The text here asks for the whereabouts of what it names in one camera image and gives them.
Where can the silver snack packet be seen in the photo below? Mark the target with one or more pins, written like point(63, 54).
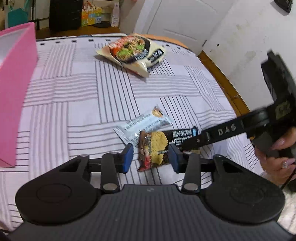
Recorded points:
point(141, 125)

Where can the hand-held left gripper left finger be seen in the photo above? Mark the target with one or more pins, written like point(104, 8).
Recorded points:
point(128, 157)

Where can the cream noodle packet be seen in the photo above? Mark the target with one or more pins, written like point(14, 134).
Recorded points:
point(131, 51)

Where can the white plastic bag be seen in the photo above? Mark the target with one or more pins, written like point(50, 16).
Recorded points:
point(115, 16)

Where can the white fluffy blanket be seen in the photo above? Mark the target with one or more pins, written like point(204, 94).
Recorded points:
point(290, 208)

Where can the pink cardboard box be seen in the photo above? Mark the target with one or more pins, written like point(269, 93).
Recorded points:
point(13, 104)

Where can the person's right hand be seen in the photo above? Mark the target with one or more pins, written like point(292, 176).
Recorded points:
point(272, 169)

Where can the colourful box in background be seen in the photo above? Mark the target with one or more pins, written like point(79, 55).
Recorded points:
point(91, 16)

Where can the teal shopping bag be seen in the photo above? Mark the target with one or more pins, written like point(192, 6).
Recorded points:
point(18, 17)

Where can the black cabinet in background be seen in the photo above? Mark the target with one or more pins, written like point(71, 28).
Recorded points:
point(66, 14)

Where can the white door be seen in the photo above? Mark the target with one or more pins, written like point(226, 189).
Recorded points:
point(185, 18)

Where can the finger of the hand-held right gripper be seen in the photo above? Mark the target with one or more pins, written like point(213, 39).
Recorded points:
point(219, 132)

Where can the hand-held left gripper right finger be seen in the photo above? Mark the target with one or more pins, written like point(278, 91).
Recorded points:
point(175, 158)

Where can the striped bed blanket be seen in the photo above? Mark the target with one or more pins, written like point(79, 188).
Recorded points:
point(69, 92)

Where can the black hanging object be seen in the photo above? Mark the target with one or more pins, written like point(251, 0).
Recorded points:
point(283, 5)

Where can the black cracker packet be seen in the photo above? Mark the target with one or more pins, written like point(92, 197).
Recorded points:
point(155, 143)

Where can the black clothes rack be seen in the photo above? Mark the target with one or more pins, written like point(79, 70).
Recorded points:
point(34, 14)

